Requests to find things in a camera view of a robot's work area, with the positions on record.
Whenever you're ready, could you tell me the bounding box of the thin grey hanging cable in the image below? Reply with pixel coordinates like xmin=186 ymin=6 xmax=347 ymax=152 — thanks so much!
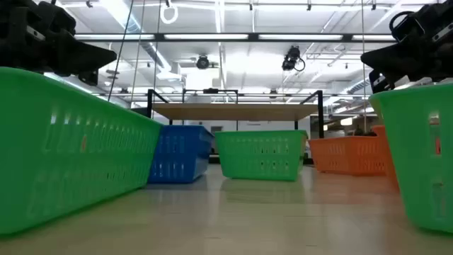
xmin=360 ymin=0 xmax=367 ymax=134
xmin=130 ymin=0 xmax=146 ymax=107

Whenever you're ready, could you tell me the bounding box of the black overhead camera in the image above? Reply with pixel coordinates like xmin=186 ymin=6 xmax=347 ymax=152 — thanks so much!
xmin=281 ymin=45 xmax=306 ymax=72

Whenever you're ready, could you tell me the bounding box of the blue plastic basket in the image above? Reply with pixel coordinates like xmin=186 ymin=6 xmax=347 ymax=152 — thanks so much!
xmin=147 ymin=124 xmax=215 ymax=184

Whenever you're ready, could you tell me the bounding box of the green plastic basket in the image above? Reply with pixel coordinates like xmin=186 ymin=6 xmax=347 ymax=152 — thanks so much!
xmin=368 ymin=83 xmax=453 ymax=234
xmin=0 ymin=66 xmax=164 ymax=235
xmin=214 ymin=130 xmax=309 ymax=182

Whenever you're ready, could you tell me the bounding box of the orange plastic basket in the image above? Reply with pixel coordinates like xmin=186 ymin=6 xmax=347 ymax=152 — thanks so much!
xmin=371 ymin=124 xmax=401 ymax=192
xmin=308 ymin=135 xmax=389 ymax=177

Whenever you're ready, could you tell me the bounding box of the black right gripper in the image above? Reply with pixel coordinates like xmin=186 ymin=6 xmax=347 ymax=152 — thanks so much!
xmin=360 ymin=0 xmax=453 ymax=94

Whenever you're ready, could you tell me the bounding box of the round black ceiling fixture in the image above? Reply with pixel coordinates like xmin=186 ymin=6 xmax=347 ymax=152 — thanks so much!
xmin=195 ymin=54 xmax=212 ymax=71

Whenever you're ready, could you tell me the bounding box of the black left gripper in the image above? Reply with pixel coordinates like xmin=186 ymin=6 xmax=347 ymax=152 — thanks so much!
xmin=0 ymin=0 xmax=117 ymax=86

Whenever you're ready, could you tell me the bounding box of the black aluminium rig frame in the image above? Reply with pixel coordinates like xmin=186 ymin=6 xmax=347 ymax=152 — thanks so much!
xmin=74 ymin=32 xmax=397 ymax=44

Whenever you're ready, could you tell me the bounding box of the black hanging cable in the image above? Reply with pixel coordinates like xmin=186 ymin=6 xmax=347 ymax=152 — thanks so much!
xmin=107 ymin=0 xmax=135 ymax=103

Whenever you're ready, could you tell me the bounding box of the white cable loop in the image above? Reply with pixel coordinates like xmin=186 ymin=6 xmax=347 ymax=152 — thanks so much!
xmin=159 ymin=1 xmax=179 ymax=25

